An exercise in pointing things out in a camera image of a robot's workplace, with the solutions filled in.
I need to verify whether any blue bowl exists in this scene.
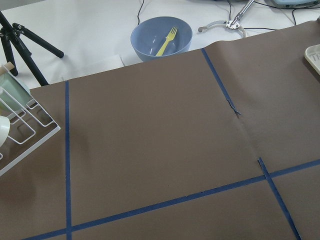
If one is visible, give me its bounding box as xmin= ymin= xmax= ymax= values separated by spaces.
xmin=130 ymin=16 xmax=193 ymax=62

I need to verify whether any yellow plastic fork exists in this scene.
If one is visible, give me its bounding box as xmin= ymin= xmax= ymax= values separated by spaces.
xmin=156 ymin=26 xmax=178 ymax=57

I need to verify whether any pale green cup in rack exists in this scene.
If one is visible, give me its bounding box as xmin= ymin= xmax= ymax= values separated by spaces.
xmin=0 ymin=72 xmax=32 ymax=111

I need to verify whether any cream bear serving tray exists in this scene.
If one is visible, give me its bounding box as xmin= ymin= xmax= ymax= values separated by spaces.
xmin=304 ymin=44 xmax=320 ymax=75

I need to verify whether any blue teach pendant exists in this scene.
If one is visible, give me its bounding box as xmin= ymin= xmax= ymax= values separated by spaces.
xmin=271 ymin=0 xmax=320 ymax=9

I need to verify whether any white wire dish rack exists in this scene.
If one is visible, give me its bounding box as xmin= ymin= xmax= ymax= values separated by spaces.
xmin=0 ymin=62 xmax=61 ymax=176

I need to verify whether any black camera tripod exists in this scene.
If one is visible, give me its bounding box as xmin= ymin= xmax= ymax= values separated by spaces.
xmin=0 ymin=14 xmax=64 ymax=86

